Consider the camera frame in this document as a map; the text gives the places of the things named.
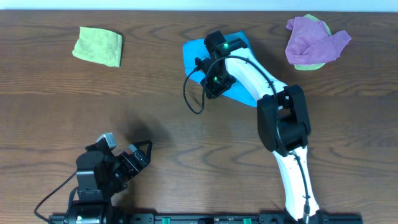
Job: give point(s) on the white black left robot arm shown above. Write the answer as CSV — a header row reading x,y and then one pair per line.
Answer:
x,y
100,175

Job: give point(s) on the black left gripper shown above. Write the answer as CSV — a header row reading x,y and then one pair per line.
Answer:
x,y
135,155

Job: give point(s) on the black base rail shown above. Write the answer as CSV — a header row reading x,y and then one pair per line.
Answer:
x,y
264,218

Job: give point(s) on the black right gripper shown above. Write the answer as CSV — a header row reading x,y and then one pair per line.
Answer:
x,y
212,91

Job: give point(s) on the folded green cloth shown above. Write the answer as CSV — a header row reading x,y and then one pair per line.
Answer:
x,y
99,46

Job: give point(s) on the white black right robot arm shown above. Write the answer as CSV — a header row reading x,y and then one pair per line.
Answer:
x,y
282,116

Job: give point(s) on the blue microfiber cloth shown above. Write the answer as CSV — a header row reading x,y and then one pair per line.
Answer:
x,y
215,46

